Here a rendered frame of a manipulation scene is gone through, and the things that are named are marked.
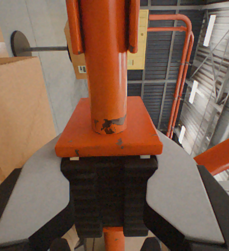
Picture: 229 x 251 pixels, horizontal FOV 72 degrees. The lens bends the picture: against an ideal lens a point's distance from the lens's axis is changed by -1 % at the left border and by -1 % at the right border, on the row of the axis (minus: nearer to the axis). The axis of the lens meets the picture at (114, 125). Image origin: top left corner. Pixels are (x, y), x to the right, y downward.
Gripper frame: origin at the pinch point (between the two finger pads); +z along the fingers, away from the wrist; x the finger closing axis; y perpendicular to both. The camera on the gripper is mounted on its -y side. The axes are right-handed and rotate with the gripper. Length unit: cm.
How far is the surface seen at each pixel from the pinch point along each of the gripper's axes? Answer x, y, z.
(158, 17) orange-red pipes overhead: 182, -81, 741
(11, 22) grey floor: -109, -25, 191
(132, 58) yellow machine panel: 82, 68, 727
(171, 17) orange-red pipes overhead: 232, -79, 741
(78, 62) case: -40, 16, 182
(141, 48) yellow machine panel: 116, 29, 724
